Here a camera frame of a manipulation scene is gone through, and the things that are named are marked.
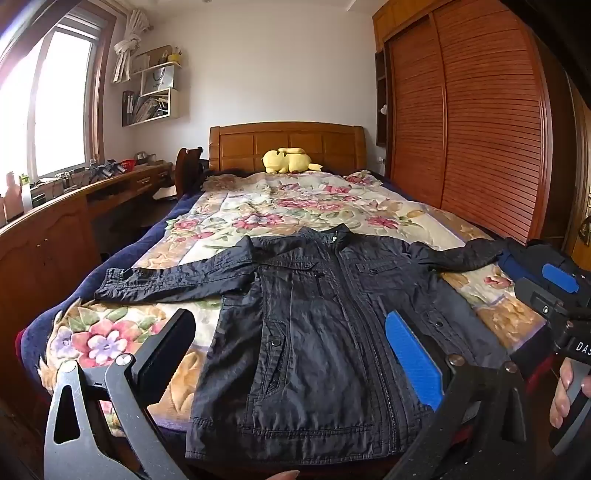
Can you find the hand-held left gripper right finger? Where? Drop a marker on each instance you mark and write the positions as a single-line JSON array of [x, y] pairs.
[[413, 355]]

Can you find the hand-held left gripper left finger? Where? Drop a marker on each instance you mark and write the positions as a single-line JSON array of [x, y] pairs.
[[171, 348]]

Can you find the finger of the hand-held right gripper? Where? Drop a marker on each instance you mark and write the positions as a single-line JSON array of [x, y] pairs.
[[561, 277], [545, 297]]

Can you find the black jacket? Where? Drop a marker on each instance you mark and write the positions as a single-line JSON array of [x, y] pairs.
[[314, 332]]

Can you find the person's right hand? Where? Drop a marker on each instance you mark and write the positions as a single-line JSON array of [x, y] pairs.
[[561, 397]]

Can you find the person's left hand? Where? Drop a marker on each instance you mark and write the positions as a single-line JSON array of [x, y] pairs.
[[279, 476]]

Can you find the blue cloth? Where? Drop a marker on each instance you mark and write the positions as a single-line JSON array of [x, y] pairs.
[[510, 264]]

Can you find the wooden door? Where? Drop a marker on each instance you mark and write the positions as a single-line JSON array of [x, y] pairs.
[[582, 184]]

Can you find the navy blue bed sheet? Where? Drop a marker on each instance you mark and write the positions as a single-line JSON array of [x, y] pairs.
[[60, 295]]

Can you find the wooden louvred wardrobe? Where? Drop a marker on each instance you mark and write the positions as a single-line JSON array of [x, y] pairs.
[[485, 138]]

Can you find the wooden desk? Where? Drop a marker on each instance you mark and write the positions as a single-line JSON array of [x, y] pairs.
[[41, 244]]

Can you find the wooden chair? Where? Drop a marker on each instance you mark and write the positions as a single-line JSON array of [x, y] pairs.
[[184, 173]]

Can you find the floral blanket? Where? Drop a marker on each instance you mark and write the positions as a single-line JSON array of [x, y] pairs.
[[277, 203]]

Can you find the red basket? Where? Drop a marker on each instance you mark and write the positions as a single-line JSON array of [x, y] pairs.
[[128, 165]]

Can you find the white bottle with green cap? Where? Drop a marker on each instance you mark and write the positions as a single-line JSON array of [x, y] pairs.
[[25, 194]]

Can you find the yellow plush toy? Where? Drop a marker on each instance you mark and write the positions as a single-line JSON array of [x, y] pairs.
[[288, 160]]

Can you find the pink bottle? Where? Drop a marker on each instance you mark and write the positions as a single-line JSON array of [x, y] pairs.
[[11, 196]]

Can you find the wooden headboard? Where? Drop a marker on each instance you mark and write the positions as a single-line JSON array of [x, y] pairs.
[[286, 141]]

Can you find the black binders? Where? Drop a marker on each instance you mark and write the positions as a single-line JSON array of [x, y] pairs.
[[128, 108]]

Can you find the white paper bag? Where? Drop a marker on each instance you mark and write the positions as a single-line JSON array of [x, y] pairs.
[[158, 79]]

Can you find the window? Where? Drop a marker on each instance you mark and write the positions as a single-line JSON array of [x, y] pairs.
[[60, 101]]

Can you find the small yellow figure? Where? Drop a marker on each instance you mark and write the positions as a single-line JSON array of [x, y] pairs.
[[174, 56]]

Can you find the tied white curtain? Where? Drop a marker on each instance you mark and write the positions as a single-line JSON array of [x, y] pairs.
[[127, 48]]

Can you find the white wall shelf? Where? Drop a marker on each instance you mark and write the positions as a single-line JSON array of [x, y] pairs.
[[161, 108]]

